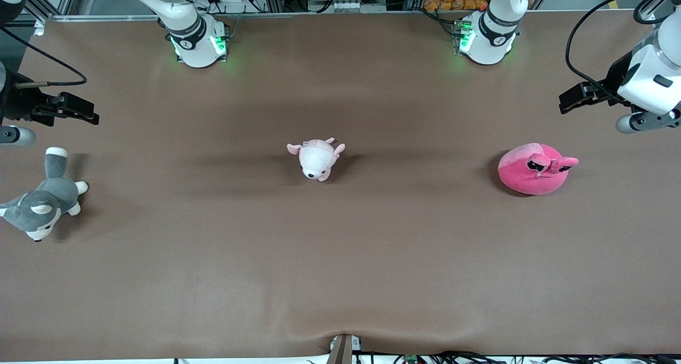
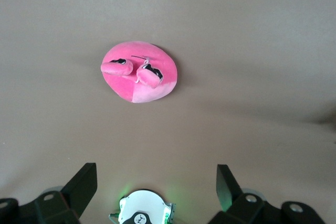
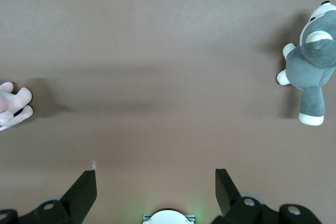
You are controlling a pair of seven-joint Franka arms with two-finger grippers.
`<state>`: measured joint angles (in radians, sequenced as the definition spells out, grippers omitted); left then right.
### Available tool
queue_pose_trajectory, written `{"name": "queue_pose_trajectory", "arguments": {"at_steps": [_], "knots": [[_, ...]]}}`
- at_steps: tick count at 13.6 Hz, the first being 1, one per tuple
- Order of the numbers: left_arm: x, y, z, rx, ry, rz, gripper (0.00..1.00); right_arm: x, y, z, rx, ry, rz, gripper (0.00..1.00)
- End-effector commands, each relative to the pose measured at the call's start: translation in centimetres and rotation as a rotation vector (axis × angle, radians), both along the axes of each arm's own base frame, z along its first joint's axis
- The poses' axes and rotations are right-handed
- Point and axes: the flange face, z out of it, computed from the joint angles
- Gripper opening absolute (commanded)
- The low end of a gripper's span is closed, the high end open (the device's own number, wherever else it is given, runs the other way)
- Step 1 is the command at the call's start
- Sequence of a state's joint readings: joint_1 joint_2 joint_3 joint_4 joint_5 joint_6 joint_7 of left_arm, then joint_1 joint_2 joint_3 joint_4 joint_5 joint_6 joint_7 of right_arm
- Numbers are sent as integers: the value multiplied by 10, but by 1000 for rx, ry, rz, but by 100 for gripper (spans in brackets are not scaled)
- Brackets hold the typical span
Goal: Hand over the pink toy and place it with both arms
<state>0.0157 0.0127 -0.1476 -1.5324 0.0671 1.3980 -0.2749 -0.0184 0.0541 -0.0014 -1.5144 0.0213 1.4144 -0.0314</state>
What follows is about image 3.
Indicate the pale pink white puppy plush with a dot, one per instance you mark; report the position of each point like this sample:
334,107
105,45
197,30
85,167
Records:
15,100

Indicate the grey and white husky plush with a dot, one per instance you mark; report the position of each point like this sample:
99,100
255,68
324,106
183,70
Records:
307,72

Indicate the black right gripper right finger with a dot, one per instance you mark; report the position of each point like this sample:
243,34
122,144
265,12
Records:
227,192

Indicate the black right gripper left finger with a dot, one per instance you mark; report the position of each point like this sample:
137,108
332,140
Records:
78,192

